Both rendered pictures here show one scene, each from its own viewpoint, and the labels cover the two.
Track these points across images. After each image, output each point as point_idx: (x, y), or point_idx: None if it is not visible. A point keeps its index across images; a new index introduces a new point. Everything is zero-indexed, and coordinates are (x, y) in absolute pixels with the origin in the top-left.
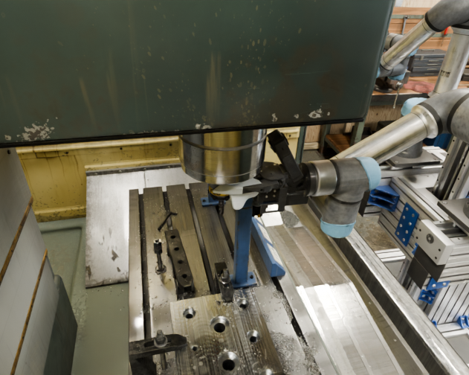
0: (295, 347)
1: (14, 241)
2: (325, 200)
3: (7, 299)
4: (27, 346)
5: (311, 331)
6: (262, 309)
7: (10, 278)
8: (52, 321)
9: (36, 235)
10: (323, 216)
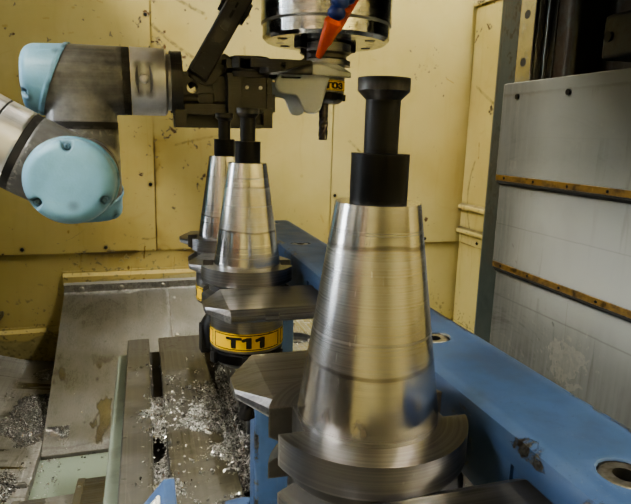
0: (176, 417)
1: (621, 190)
2: (116, 147)
3: (572, 226)
4: (566, 320)
5: (133, 434)
6: (221, 461)
7: (593, 221)
8: (630, 428)
9: None
10: (121, 179)
